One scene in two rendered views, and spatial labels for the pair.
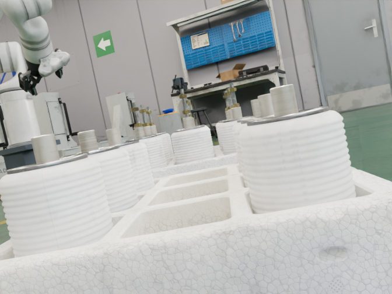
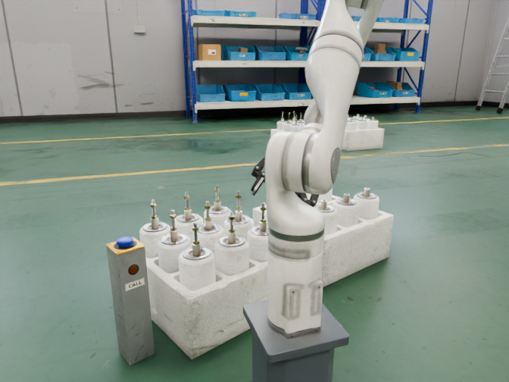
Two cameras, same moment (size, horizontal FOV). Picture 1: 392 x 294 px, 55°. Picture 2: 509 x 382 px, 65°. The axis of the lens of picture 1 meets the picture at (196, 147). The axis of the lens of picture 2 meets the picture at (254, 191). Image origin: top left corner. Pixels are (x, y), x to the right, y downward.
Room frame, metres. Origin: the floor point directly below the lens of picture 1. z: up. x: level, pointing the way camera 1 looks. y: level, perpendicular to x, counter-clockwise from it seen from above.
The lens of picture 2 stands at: (1.66, 0.93, 0.73)
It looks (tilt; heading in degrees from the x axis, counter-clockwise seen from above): 18 degrees down; 228
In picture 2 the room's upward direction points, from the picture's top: straight up
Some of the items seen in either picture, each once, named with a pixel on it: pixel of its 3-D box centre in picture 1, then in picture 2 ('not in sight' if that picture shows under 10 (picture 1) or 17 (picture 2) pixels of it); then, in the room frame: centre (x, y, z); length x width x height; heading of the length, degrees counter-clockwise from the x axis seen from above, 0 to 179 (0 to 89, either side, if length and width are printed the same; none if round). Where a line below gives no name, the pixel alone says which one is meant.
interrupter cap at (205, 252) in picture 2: not in sight; (196, 253); (1.13, 0.12, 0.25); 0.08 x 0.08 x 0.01
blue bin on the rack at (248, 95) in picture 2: not in sight; (238, 92); (-2.05, -3.51, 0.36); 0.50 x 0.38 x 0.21; 67
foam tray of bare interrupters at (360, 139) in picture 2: not in sight; (353, 136); (-1.53, -1.21, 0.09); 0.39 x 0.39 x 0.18; 69
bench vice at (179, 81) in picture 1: (179, 84); not in sight; (5.55, 0.06, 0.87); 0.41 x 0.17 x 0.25; 156
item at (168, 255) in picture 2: not in sight; (176, 267); (1.13, 0.00, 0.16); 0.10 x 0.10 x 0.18
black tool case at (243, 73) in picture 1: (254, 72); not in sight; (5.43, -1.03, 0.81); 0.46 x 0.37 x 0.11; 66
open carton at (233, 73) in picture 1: (231, 74); not in sight; (5.66, -0.74, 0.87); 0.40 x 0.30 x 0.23; 52
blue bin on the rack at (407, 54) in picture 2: not in sight; (400, 54); (-4.48, -2.43, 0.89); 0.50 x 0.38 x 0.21; 65
